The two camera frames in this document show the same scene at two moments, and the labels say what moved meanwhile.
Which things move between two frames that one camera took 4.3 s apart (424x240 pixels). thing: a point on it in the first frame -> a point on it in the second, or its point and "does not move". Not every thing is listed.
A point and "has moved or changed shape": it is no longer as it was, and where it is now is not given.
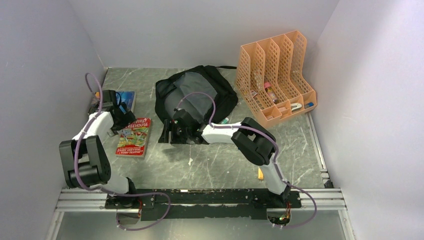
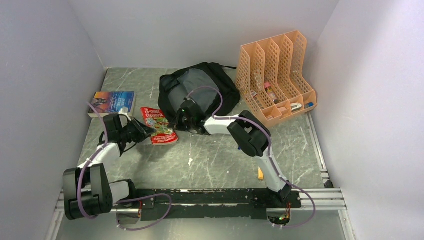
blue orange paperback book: (128, 102) does not move
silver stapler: (295, 106) does not move
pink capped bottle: (272, 94) does not move
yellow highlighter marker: (260, 175) does not move
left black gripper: (127, 118) -> (143, 131)
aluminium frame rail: (95, 201) does not move
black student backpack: (207, 79) does not move
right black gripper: (174, 140) -> (177, 124)
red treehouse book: (133, 140) has moved or changed shape
